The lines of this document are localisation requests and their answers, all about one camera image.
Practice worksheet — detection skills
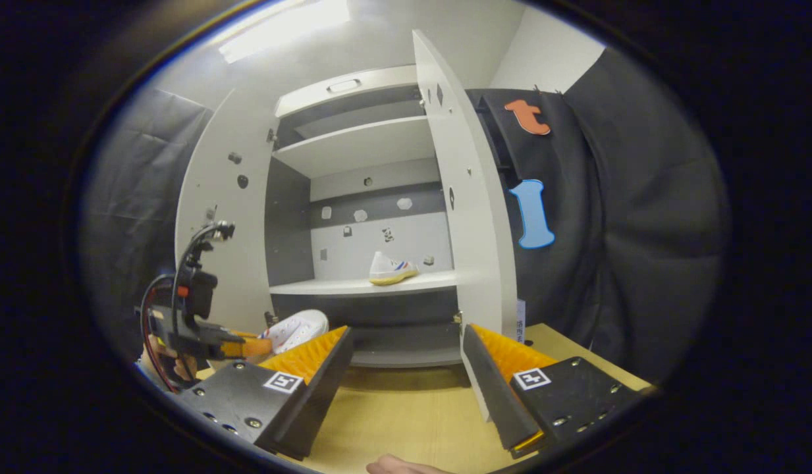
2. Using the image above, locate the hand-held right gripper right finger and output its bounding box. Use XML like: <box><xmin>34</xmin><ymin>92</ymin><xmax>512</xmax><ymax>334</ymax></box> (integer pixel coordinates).
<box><xmin>460</xmin><ymin>324</ymin><xmax>643</xmax><ymax>460</ymax></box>

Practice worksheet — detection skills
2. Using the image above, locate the white cabinet door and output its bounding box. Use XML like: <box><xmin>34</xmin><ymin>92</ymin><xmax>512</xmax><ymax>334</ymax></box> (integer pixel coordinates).
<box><xmin>175</xmin><ymin>89</ymin><xmax>278</xmax><ymax>333</ymax></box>
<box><xmin>412</xmin><ymin>30</ymin><xmax>520</xmax><ymax>422</ymax></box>

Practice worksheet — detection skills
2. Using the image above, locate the black cable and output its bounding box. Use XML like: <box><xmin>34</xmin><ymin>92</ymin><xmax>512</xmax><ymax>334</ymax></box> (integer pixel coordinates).
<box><xmin>172</xmin><ymin>221</ymin><xmax>236</xmax><ymax>310</ymax></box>

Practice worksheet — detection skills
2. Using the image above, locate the white cabinet drawer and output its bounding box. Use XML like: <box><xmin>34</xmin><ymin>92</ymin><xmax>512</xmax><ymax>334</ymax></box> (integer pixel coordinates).
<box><xmin>274</xmin><ymin>65</ymin><xmax>420</xmax><ymax>119</ymax></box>

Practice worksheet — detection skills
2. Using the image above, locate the black backdrop cloth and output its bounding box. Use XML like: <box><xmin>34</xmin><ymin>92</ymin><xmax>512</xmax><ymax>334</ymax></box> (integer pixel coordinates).
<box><xmin>82</xmin><ymin>46</ymin><xmax>732</xmax><ymax>386</ymax></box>

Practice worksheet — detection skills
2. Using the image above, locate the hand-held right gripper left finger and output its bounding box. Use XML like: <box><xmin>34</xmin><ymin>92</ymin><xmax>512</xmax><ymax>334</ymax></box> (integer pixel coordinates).
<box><xmin>172</xmin><ymin>325</ymin><xmax>355</xmax><ymax>461</ymax></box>

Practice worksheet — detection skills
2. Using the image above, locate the red cable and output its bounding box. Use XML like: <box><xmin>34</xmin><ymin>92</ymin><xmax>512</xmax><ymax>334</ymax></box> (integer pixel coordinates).
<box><xmin>140</xmin><ymin>275</ymin><xmax>182</xmax><ymax>394</ymax></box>

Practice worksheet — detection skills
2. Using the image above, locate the white striped shoe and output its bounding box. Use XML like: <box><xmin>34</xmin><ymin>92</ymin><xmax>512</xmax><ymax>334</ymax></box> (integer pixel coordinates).
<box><xmin>257</xmin><ymin>309</ymin><xmax>330</xmax><ymax>356</ymax></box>
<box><xmin>369</xmin><ymin>251</ymin><xmax>420</xmax><ymax>286</ymax></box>

